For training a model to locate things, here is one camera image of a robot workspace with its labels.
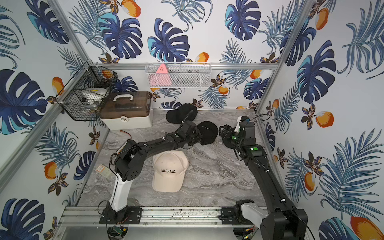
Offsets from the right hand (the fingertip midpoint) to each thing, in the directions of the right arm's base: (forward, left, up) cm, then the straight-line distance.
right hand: (225, 129), depth 79 cm
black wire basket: (+30, +80, +13) cm, 87 cm away
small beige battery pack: (-14, +70, -22) cm, 75 cm away
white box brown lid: (+27, +65, -12) cm, 71 cm away
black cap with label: (+12, +7, -18) cm, 23 cm away
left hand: (+6, +10, -12) cm, 17 cm away
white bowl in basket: (+13, +70, +12) cm, 72 cm away
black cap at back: (+28, +23, -15) cm, 39 cm away
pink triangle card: (+30, +36, +12) cm, 48 cm away
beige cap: (-16, +29, -14) cm, 36 cm away
